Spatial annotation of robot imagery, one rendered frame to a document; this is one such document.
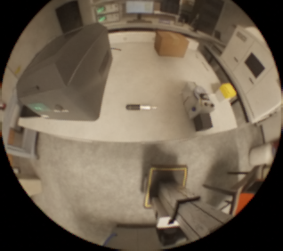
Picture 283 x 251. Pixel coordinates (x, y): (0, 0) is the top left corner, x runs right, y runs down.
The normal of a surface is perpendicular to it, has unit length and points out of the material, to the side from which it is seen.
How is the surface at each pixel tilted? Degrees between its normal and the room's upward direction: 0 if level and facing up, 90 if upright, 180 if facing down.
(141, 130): 0
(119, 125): 0
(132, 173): 0
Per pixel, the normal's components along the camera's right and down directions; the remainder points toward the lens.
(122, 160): 0.04, -0.44
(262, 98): -1.00, 0.01
